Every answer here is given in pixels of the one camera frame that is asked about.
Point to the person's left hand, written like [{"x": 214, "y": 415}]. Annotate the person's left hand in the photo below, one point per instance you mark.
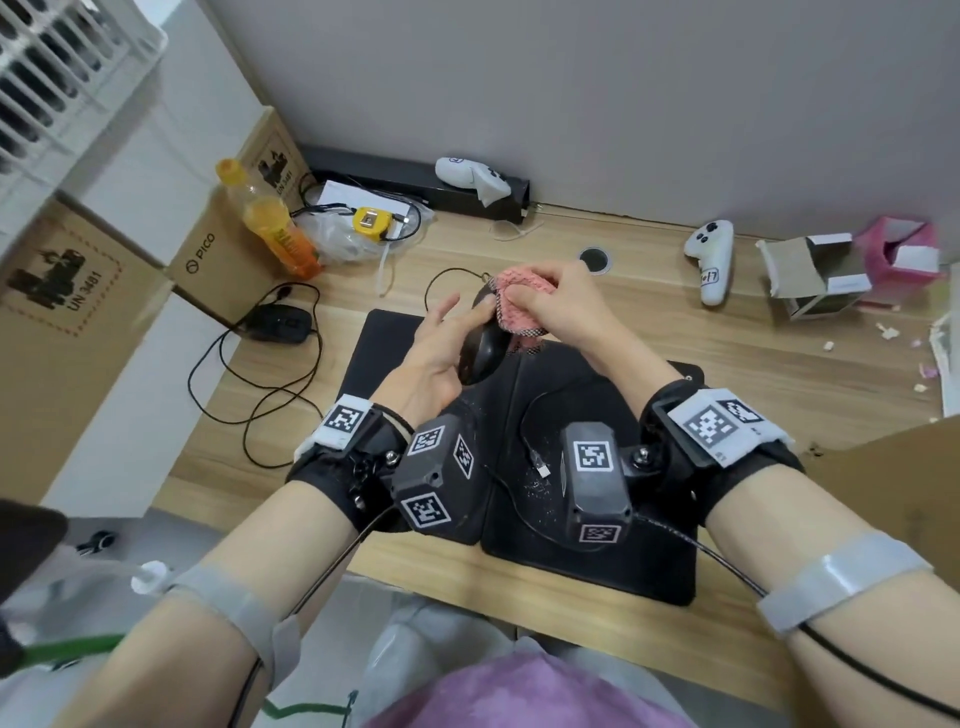
[{"x": 427, "y": 367}]

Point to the person's right hand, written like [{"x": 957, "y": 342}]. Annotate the person's right hand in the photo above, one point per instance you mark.
[{"x": 585, "y": 315}]

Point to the black mouse pad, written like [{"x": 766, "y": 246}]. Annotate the black mouse pad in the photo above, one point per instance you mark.
[
  {"x": 570, "y": 375},
  {"x": 382, "y": 337}
]

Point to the black mouse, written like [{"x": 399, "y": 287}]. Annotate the black mouse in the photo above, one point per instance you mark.
[
  {"x": 277, "y": 324},
  {"x": 484, "y": 352}
]

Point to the pink cleaning cloth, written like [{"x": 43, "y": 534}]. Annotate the pink cleaning cloth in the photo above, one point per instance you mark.
[{"x": 525, "y": 307}]

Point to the person's right forearm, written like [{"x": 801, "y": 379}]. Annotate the person's right forearm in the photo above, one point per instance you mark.
[{"x": 780, "y": 525}]

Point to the person's left forearm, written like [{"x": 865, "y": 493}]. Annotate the person's left forearm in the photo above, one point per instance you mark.
[{"x": 247, "y": 570}]

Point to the person's purple shirt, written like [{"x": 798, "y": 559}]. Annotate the person's purple shirt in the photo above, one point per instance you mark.
[{"x": 525, "y": 694}]

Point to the white controller with label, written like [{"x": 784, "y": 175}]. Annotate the white controller with label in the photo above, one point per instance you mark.
[{"x": 712, "y": 255}]

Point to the yellow tape measure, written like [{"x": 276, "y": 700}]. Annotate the yellow tape measure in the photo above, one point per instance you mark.
[{"x": 370, "y": 223}]

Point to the clear plastic bag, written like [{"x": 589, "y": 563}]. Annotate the clear plastic bag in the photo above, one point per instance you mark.
[{"x": 330, "y": 240}]

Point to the white paper sheet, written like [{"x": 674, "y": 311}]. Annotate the white paper sheet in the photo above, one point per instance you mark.
[{"x": 337, "y": 193}]

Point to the long black bar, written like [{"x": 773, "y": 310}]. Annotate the long black bar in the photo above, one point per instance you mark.
[{"x": 375, "y": 169}]

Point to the orange juice bottle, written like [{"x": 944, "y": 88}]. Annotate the orange juice bottle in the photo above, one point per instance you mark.
[{"x": 277, "y": 225}]

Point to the small open cardboard box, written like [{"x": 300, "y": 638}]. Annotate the small open cardboard box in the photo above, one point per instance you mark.
[{"x": 791, "y": 266}]

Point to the cardboard box with round logo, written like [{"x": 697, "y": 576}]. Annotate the cardboard box with round logo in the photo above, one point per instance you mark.
[{"x": 225, "y": 270}]

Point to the white board panel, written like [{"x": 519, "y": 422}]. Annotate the white board panel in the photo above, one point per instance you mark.
[{"x": 150, "y": 412}]

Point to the scattered white crumbs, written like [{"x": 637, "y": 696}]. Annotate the scattered white crumbs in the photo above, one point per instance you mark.
[{"x": 889, "y": 331}]

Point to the pink box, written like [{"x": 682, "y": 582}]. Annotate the pink box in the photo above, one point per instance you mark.
[{"x": 885, "y": 255}]

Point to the cardboard box with dark writing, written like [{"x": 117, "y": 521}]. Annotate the cardboard box with dark writing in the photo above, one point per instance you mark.
[{"x": 900, "y": 487}]

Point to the white paper bag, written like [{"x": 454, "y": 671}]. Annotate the white paper bag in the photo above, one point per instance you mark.
[{"x": 949, "y": 337}]

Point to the large cardboard box red-dotted label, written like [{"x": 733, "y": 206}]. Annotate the large cardboard box red-dotted label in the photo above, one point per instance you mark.
[{"x": 60, "y": 375}]

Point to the white slatted crate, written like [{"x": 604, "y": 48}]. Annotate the white slatted crate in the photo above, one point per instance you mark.
[{"x": 45, "y": 150}]

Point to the green strip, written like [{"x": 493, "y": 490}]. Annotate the green strip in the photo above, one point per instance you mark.
[{"x": 75, "y": 649}]

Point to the black wrist camera with markers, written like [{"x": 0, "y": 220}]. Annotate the black wrist camera with markers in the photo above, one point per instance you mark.
[
  {"x": 427, "y": 487},
  {"x": 596, "y": 495}
]

